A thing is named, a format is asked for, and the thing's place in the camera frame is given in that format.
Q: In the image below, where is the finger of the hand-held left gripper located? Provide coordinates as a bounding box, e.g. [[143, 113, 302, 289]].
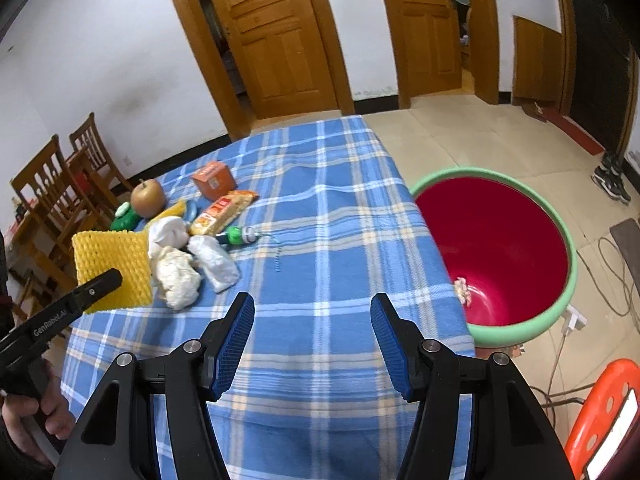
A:
[[64, 267, 124, 315]]

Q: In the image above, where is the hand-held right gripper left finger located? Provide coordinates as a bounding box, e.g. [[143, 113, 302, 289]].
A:
[[52, 291, 256, 480]]

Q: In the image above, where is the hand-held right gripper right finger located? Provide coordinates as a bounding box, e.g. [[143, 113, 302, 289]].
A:
[[370, 292, 576, 480]]

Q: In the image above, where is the yellow foam net sheet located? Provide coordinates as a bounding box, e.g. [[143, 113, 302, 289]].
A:
[[71, 229, 153, 315]]

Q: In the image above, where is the white plastic wrapper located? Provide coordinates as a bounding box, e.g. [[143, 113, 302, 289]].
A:
[[187, 235, 241, 293]]

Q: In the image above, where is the white tissue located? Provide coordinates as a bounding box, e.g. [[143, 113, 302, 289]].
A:
[[151, 247, 202, 310], [146, 216, 190, 260]]

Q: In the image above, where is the small green white bottle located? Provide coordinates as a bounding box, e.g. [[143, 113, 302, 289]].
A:
[[216, 226, 259, 247]]

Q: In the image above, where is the orange snack packet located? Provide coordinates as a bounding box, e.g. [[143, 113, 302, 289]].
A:
[[189, 190, 259, 237]]

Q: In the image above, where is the person's left hand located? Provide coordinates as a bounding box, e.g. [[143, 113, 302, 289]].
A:
[[0, 359, 77, 457]]

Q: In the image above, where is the green flower-shaped container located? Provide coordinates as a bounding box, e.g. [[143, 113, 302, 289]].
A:
[[110, 202, 140, 232]]

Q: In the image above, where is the paper scrap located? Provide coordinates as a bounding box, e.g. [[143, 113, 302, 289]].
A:
[[453, 276, 475, 306]]

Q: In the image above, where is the brown apple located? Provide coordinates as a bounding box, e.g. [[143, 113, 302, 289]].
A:
[[131, 178, 166, 219]]

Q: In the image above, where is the wooden chair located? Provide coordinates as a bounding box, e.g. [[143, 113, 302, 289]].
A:
[[68, 112, 133, 196], [10, 135, 108, 281]]

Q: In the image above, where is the blue plaid tablecloth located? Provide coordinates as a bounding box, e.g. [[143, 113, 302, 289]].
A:
[[60, 115, 476, 480]]

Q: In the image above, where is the small orange cardboard box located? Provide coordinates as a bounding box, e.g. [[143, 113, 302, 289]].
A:
[[191, 161, 236, 200]]

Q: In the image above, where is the white power strip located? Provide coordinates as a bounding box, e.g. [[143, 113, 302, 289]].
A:
[[556, 305, 588, 333]]

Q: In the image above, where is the orange plastic stool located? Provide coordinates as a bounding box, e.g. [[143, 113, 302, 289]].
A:
[[564, 358, 640, 480]]

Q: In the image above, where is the dark floor mat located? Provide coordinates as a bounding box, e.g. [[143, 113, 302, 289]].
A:
[[609, 217, 640, 273]]

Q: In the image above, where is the red door mat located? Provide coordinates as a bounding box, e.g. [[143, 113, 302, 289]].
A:
[[542, 110, 606, 156]]

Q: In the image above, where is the wooden panel door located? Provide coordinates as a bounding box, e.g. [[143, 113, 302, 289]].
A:
[[385, 0, 463, 98], [197, 0, 341, 116]]

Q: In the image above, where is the low wooden cabinet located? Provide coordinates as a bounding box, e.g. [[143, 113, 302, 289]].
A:
[[512, 16, 566, 106]]

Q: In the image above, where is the grey cable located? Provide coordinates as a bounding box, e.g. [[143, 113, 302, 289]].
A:
[[575, 235, 640, 318]]

